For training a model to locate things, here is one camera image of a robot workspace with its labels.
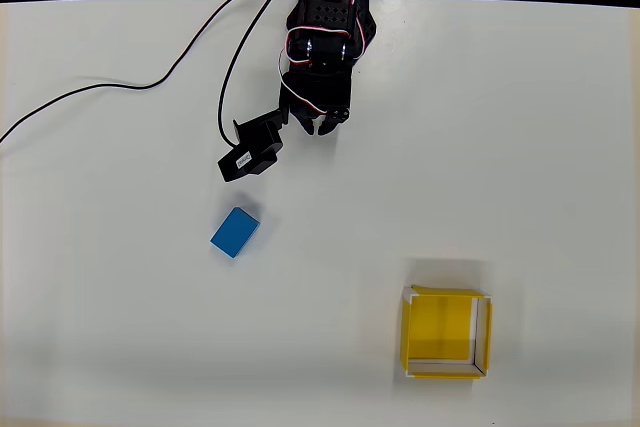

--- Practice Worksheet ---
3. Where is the blue block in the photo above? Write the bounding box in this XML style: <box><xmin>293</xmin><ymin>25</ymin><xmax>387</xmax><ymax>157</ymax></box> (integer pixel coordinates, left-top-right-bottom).
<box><xmin>209</xmin><ymin>206</ymin><xmax>262</xmax><ymax>259</ymax></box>

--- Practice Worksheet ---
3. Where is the yellow cardboard box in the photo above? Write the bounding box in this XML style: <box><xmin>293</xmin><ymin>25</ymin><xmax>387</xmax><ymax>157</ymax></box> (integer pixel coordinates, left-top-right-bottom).
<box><xmin>399</xmin><ymin>284</ymin><xmax>495</xmax><ymax>379</ymax></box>

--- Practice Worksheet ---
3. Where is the black camera cable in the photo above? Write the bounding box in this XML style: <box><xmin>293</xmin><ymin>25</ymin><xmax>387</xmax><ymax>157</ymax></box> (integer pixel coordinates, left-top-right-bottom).
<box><xmin>0</xmin><ymin>0</ymin><xmax>306</xmax><ymax>148</ymax></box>

